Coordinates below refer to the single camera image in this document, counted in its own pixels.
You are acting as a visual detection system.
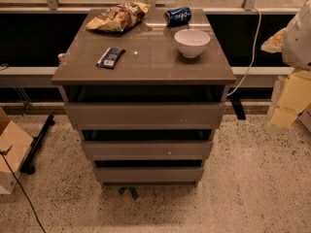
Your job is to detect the white cable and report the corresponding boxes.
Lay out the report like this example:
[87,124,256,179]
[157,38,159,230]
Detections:
[226,7,262,98]

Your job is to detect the grey drawer cabinet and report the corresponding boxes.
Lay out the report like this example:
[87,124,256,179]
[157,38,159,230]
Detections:
[52,9,235,186]

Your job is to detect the blue soda can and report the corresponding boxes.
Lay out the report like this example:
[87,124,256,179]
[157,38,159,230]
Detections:
[163,7,191,26]

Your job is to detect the blue snack bar wrapper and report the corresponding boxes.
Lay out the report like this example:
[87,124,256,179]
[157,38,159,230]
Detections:
[96,48,125,69]

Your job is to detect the white bowl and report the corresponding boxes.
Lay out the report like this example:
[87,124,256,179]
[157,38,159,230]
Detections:
[174,29,211,58]

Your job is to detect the grey drawer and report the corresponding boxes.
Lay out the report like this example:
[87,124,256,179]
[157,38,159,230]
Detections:
[64,103,225,130]
[82,141,213,160]
[93,167,203,183]

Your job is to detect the chip bag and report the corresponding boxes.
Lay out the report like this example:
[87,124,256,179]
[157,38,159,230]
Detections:
[86,2,152,32]

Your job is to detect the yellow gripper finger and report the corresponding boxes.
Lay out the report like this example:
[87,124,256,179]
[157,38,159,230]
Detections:
[267,70,311,129]

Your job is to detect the cardboard box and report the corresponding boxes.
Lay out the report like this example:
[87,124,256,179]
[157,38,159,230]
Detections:
[0,108,33,194]
[299,104,311,132]

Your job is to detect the cardboard box left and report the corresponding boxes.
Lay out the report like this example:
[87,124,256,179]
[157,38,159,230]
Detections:
[0,108,33,194]

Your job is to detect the grey top drawer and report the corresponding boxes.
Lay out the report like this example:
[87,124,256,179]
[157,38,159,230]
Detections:
[64,103,225,130]

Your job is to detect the cardboard box right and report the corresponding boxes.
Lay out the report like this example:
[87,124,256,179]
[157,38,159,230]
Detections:
[299,104,311,132]

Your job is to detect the black stand bar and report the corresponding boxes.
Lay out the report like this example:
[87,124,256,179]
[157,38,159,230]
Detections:
[19,115,55,175]

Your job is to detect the grey bottom drawer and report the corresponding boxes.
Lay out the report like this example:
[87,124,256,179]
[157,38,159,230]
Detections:
[93,167,203,183]

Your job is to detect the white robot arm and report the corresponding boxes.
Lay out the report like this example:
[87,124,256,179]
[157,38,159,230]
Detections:
[268,0,311,130]

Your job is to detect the black cable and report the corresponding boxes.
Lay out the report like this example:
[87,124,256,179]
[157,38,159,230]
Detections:
[0,151,48,233]

